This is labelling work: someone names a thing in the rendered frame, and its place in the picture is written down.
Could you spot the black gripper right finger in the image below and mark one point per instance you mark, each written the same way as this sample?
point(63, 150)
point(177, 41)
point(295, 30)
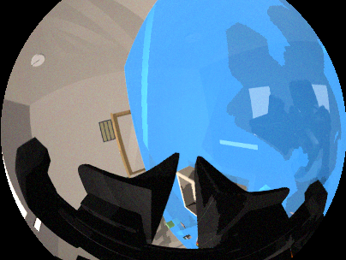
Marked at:
point(221, 203)

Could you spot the small green cube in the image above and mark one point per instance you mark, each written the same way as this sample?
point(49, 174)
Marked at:
point(170, 224)

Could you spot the white open tray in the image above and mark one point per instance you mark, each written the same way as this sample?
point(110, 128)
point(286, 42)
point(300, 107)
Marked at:
point(185, 177)

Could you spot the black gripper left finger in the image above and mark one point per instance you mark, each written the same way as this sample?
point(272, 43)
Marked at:
point(145, 194)

